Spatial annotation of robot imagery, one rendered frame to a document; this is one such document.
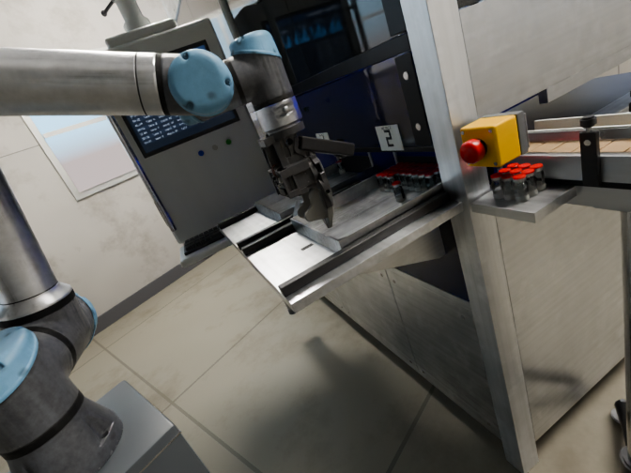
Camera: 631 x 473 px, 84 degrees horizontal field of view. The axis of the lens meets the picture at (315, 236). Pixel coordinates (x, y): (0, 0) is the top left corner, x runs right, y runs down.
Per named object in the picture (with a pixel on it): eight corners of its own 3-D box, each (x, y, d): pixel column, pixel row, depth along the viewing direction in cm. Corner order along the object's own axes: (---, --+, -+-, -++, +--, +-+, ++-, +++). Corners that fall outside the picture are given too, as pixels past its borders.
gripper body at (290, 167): (278, 197, 70) (253, 139, 65) (315, 179, 72) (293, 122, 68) (292, 202, 63) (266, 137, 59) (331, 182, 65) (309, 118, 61)
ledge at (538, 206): (519, 182, 74) (517, 174, 73) (588, 188, 62) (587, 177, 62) (471, 212, 70) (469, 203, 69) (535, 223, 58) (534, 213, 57)
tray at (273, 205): (339, 171, 130) (336, 162, 129) (380, 175, 107) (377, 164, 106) (258, 211, 121) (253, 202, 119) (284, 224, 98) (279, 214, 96)
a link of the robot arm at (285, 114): (285, 99, 66) (302, 92, 59) (295, 123, 68) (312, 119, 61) (250, 114, 64) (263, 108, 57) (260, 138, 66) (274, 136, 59)
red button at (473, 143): (474, 157, 63) (470, 135, 61) (494, 157, 59) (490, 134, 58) (459, 165, 62) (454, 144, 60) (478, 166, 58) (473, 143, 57)
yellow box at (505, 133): (493, 151, 67) (486, 114, 64) (529, 151, 60) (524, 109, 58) (464, 167, 65) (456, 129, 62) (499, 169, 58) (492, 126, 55)
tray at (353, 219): (396, 176, 100) (393, 165, 99) (469, 183, 77) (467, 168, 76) (294, 230, 91) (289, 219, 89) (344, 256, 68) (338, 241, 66)
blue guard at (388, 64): (232, 151, 242) (220, 125, 236) (435, 144, 71) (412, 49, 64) (231, 151, 242) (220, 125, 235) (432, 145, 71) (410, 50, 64)
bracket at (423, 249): (437, 251, 86) (424, 204, 82) (446, 253, 84) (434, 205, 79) (321, 325, 77) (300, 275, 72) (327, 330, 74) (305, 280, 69)
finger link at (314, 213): (310, 237, 70) (293, 195, 67) (334, 224, 72) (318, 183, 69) (316, 241, 67) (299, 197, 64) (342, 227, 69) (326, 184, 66)
